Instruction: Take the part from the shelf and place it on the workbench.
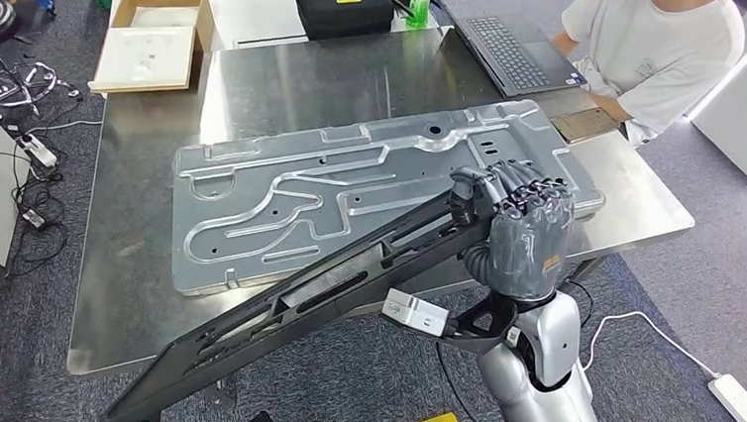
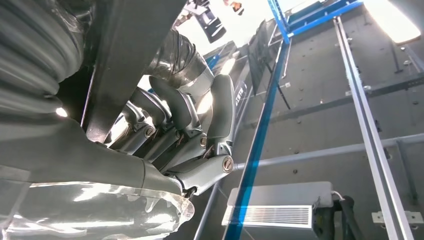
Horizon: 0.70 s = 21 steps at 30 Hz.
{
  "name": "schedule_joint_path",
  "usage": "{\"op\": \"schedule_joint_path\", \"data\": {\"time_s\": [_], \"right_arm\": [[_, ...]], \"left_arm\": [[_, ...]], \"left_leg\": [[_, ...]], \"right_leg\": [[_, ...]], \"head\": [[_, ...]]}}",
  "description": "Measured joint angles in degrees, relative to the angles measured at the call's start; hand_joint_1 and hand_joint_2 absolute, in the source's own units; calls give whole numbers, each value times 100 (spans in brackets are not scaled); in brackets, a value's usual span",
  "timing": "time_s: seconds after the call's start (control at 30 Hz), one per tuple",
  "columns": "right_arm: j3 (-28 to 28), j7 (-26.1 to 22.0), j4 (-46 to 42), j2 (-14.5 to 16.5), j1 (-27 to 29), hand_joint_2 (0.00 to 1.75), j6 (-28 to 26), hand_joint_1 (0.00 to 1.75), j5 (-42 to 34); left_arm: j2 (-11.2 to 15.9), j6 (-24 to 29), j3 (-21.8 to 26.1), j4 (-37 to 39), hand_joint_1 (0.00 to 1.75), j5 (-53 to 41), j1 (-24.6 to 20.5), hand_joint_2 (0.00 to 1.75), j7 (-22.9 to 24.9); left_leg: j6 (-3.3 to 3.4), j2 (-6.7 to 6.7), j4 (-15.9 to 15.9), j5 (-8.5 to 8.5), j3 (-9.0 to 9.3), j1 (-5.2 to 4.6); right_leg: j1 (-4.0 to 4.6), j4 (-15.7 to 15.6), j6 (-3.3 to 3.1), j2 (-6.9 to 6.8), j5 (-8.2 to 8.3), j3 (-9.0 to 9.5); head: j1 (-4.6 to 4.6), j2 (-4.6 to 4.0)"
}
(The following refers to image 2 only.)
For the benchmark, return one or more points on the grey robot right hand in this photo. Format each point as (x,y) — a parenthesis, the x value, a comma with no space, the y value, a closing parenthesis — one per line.
(82,165)

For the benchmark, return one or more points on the black hanging device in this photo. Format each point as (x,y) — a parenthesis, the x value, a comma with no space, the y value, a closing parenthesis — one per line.
(212,26)

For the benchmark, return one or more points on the grey vent unit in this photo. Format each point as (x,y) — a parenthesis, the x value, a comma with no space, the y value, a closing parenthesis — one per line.
(281,195)

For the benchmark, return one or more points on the grey ceiling pipe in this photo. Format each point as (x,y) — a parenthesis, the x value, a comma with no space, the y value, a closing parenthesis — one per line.
(314,153)

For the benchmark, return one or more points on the blue rack frame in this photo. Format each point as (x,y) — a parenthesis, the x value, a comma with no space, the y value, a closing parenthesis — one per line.
(318,16)

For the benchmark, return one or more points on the aluminium ceiling rail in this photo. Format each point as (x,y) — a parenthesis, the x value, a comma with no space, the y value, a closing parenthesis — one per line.
(371,132)

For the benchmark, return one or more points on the white rail bracket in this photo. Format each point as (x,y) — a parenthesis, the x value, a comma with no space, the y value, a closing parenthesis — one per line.
(414,218)

